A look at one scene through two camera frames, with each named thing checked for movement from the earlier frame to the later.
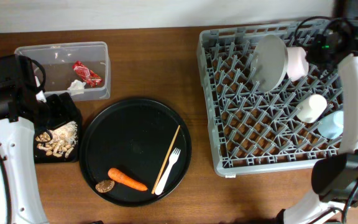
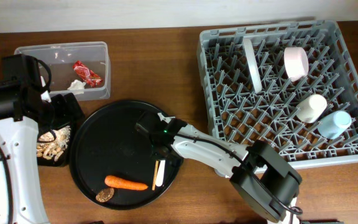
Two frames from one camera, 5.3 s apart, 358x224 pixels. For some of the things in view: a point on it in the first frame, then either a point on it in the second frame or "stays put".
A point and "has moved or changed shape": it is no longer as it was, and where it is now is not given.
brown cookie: [104, 186] -> [104, 195]
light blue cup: [331, 126] stays put
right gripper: [317, 40] -> [156, 154]
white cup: [311, 109] stays put
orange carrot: [117, 177] has moved or changed shape
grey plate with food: [269, 63] -> [253, 64]
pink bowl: [298, 63] stays put
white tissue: [76, 87] stays put
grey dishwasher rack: [266, 99] stays put
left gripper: [66, 112] stays put
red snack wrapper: [90, 77] stays put
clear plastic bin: [81, 68] stays put
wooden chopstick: [166, 162] -> [155, 175]
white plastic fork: [173, 159] has moved or changed shape
